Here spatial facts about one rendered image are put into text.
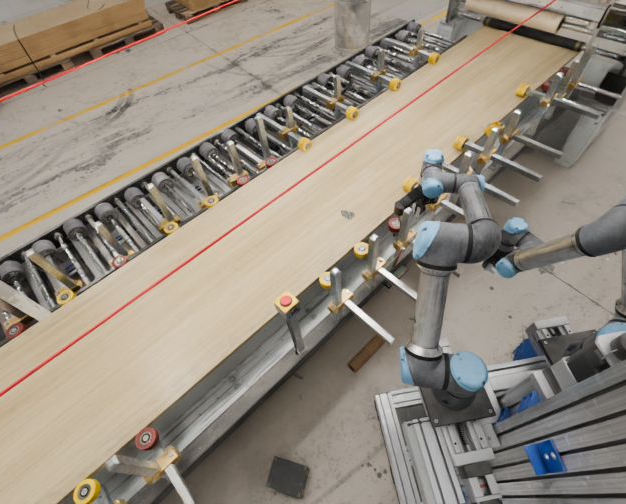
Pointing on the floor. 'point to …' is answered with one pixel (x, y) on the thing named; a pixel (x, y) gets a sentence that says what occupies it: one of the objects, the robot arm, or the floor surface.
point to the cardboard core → (365, 353)
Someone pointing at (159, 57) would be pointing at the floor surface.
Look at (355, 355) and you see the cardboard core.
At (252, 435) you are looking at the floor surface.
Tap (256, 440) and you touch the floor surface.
